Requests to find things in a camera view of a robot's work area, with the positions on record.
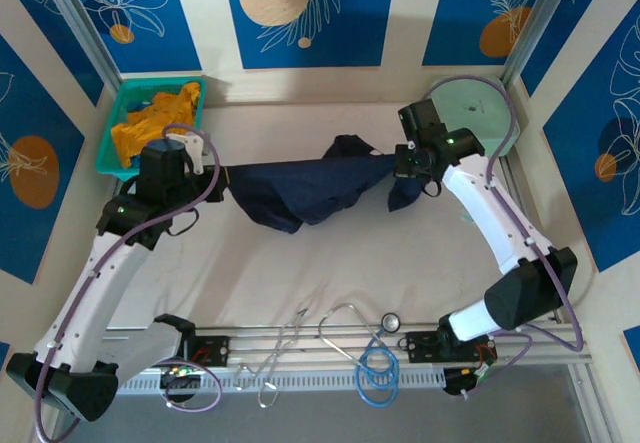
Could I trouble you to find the navy blue t-shirt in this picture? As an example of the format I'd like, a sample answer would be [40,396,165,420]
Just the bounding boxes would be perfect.
[224,134,431,236]

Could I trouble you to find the teal plastic basket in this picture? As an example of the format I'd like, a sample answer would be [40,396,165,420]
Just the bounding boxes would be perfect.
[94,76,209,183]

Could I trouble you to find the orange t-shirt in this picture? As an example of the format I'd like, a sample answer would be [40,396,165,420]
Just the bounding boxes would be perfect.
[110,82,204,169]

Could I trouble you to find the mint green zip case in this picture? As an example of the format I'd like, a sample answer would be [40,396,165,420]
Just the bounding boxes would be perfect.
[428,75,521,157]

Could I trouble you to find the white table cloth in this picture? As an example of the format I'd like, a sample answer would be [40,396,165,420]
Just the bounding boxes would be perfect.
[107,101,551,324]

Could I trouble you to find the grey tube stethoscope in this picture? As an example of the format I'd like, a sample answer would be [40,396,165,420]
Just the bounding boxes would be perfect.
[234,307,310,409]

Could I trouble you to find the blue tube stethoscope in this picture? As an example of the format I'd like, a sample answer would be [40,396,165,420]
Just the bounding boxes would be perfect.
[318,302,402,408]

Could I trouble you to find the black left controller board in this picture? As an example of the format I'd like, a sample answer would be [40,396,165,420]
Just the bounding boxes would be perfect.
[158,360,205,405]

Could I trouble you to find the black controller board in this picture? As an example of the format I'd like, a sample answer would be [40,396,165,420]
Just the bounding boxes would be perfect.
[158,360,205,405]
[442,362,496,398]

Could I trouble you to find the black right controller board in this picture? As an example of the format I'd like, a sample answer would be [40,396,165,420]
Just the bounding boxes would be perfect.
[442,362,496,398]

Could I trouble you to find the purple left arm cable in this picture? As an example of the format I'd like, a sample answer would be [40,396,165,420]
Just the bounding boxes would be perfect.
[32,123,225,443]

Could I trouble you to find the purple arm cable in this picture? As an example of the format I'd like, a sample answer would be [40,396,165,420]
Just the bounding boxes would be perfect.
[418,75,586,399]
[32,123,225,443]

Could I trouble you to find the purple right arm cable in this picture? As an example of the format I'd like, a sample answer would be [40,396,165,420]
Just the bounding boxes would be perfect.
[418,75,586,399]

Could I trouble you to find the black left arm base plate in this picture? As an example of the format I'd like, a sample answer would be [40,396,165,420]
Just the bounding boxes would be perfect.
[187,335,231,368]

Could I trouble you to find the aluminium corner post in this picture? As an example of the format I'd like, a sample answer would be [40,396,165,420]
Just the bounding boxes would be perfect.
[34,0,124,89]
[502,0,586,89]

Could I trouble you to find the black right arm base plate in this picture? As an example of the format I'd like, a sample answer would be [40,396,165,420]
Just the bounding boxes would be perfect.
[404,330,499,364]

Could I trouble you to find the aluminium table frame rails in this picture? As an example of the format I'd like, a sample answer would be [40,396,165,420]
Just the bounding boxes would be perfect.
[102,155,596,377]

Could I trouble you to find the grey slotted cable duct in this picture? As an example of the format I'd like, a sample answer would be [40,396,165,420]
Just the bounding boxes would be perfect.
[117,368,447,395]

